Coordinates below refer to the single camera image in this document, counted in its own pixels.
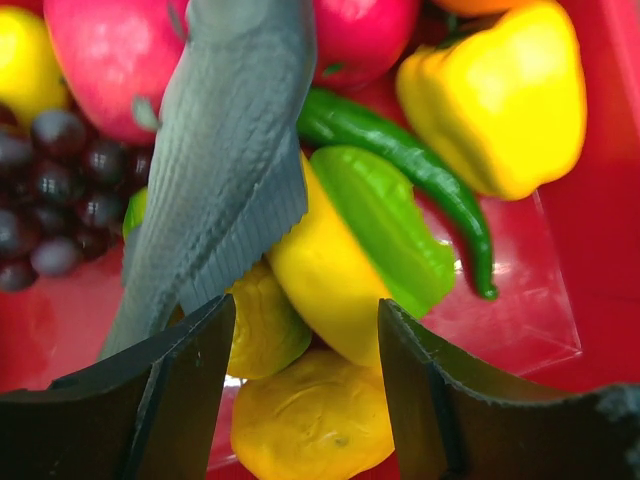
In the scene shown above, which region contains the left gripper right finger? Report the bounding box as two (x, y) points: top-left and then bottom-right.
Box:
(378, 299), (639, 479)

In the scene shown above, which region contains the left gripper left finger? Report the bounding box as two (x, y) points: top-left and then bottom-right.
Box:
(1, 295), (235, 479)

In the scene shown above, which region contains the orange yellow mango toy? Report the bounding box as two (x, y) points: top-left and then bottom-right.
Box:
(230, 349), (395, 479)

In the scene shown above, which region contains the green yellow mango toy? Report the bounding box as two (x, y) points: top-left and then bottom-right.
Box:
(122, 184), (314, 381)

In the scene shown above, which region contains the green bell pepper toy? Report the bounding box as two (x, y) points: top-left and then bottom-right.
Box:
(310, 145), (455, 319)

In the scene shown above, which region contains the yellow banana toy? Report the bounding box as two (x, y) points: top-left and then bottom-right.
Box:
(267, 155), (391, 370)

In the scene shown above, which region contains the red plastic tray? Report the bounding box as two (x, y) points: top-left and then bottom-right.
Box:
(0, 0), (640, 480)

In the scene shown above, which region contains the purple grapes bunch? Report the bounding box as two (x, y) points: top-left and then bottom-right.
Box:
(1, 106), (153, 292)

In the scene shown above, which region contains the grey toy fish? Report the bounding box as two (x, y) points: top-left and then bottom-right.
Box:
(100, 1), (316, 358)

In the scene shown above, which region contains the yellow pepper toy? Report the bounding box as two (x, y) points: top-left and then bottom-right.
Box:
(396, 1), (587, 201)

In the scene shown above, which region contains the red apple toy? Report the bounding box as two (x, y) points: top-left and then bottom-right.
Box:
(313, 0), (421, 88)

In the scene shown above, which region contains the orange fruit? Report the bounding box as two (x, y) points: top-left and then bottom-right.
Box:
(433, 0), (528, 17)

